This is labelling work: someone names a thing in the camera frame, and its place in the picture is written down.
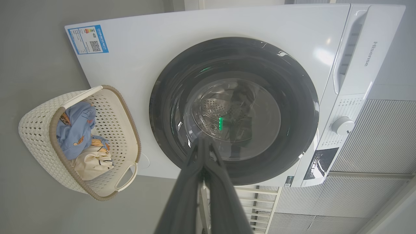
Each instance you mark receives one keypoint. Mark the dark label sticker with QR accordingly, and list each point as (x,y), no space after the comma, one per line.
(289,181)

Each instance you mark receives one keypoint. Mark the black washer display panel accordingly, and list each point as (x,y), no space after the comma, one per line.
(320,164)

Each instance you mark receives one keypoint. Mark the white front-load washing machine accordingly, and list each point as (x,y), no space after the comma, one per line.
(136,52)

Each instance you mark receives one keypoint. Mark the cream perforated laundry basket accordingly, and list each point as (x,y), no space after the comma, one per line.
(39,136)

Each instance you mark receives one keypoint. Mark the blue energy label sticker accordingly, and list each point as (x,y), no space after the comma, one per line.
(87,39)

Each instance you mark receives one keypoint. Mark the round drain filter cover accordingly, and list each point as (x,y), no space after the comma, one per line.
(145,161)

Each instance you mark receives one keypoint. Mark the white detergent drawer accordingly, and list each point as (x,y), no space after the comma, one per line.
(370,55)

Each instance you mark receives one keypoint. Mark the white round control knob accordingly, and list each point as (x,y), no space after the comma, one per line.
(343,125)

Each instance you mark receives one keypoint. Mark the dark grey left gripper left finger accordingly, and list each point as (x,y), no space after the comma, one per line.
(185,195)

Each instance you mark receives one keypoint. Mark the black round glass washer door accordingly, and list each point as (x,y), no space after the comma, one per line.
(292,81)

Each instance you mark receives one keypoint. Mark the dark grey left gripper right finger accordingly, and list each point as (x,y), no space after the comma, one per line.
(224,201)

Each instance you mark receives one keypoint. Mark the blue patterned garment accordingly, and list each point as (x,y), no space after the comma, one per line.
(76,130)

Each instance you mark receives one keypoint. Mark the cream printed garment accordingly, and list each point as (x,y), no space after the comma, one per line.
(92,164)

